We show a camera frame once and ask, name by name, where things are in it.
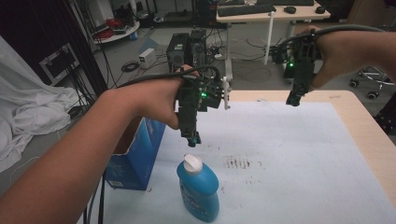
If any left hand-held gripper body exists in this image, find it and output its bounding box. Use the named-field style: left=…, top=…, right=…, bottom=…
left=175, top=74, right=233, bottom=140

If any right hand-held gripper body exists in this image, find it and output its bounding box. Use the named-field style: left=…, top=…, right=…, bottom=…
left=270, top=30, right=322, bottom=98

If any blue detergent bottle white cap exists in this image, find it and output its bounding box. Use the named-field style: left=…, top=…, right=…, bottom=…
left=176, top=153, right=220, bottom=224

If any person's right hand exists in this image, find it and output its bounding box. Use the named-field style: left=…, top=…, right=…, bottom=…
left=300, top=25, right=354, bottom=91

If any person's left hand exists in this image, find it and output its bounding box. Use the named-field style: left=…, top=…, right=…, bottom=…
left=130, top=63, right=200, bottom=131

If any light wooden desk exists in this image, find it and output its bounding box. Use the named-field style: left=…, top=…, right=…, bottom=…
left=215, top=0, right=332, bottom=80

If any blue cardboard box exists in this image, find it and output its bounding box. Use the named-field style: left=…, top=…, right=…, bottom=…
left=104, top=116, right=167, bottom=191

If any black computer tower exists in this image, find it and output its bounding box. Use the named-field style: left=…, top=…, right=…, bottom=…
left=165, top=28, right=208, bottom=74

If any black keyboard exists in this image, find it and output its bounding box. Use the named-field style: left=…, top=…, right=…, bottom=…
left=255, top=0, right=316, bottom=7
left=217, top=4, right=277, bottom=18

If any small white device box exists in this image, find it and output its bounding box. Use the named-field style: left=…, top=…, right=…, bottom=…
left=137, top=48, right=156, bottom=69

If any office chair wheel base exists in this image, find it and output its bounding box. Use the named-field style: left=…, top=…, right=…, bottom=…
left=348, top=64, right=396, bottom=101

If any white table mat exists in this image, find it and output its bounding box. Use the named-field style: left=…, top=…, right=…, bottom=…
left=77, top=100, right=396, bottom=224

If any round white table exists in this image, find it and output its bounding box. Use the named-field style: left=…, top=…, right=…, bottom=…
left=92, top=20, right=141, bottom=45

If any grey framed monitor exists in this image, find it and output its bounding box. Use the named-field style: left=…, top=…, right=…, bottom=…
left=38, top=42, right=80, bottom=87

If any white cloth sheet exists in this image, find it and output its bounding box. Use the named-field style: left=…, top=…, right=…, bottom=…
left=0, top=35, right=81, bottom=174

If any black curtain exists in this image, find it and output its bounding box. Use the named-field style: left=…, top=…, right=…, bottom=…
left=0, top=0, right=109, bottom=98

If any left gripper grey cable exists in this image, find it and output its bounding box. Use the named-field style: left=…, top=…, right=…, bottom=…
left=117, top=64, right=222, bottom=90

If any gripper grey cable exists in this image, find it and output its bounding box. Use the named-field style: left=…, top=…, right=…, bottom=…
left=276, top=23, right=387, bottom=55
left=117, top=64, right=222, bottom=90

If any right gripper grey cable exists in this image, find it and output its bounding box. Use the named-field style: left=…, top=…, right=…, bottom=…
left=276, top=23, right=387, bottom=55

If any black cables bundle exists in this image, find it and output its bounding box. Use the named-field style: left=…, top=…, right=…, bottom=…
left=81, top=175, right=106, bottom=224

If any red cable coil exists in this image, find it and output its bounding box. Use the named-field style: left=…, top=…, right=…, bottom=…
left=92, top=18, right=124, bottom=40

